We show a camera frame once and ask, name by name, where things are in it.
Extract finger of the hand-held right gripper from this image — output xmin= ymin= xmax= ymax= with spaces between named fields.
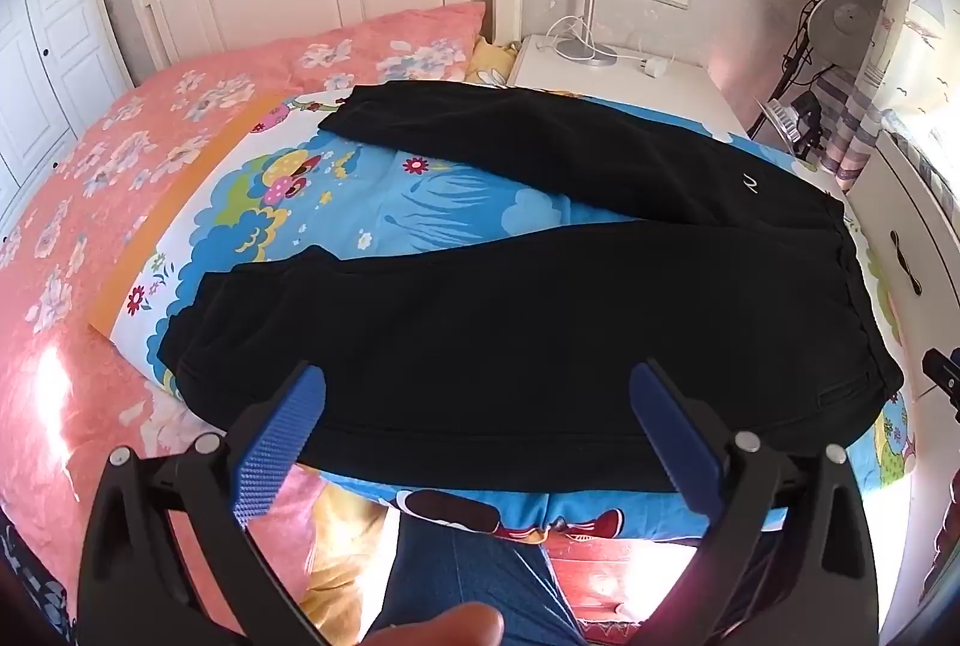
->
xmin=921 ymin=348 xmax=960 ymax=408

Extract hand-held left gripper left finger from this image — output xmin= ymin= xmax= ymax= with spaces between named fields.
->
xmin=79 ymin=361 xmax=331 ymax=646

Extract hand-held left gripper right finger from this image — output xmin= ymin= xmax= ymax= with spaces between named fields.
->
xmin=628 ymin=359 xmax=880 ymax=646

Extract black pants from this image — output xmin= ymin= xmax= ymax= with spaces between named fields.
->
xmin=161 ymin=81 xmax=906 ymax=493

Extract person's left hand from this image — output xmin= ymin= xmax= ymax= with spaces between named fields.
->
xmin=358 ymin=603 xmax=505 ymax=646

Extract yellow cloth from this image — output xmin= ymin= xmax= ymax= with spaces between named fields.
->
xmin=307 ymin=481 xmax=402 ymax=646

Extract person's leg in blue jeans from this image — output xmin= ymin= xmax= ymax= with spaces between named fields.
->
xmin=367 ymin=511 xmax=582 ymax=646

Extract striped curtain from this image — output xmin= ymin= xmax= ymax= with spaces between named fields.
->
xmin=814 ymin=0 xmax=925 ymax=191

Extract cartoon printed blanket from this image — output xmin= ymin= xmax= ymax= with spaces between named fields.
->
xmin=88 ymin=83 xmax=923 ymax=546

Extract pink floral bedsheet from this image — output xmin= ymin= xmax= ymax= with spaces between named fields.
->
xmin=0 ymin=57 xmax=391 ymax=617

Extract white nightstand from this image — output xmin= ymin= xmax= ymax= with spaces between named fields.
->
xmin=510 ymin=35 xmax=751 ymax=141

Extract grey desk fan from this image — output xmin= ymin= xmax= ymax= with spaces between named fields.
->
xmin=750 ymin=0 xmax=890 ymax=161

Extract yellow pillow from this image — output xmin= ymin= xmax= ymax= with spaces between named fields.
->
xmin=465 ymin=37 xmax=522 ymax=90

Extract pink floral pillow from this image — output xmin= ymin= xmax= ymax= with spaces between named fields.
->
xmin=281 ymin=1 xmax=487 ymax=92

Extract white wardrobe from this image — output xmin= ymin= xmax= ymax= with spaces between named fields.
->
xmin=0 ymin=0 xmax=137 ymax=220

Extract white dresser with black handle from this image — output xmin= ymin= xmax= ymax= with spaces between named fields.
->
xmin=847 ymin=132 xmax=960 ymax=542

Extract white charger cable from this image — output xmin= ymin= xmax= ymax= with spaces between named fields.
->
xmin=544 ymin=14 xmax=676 ymax=82

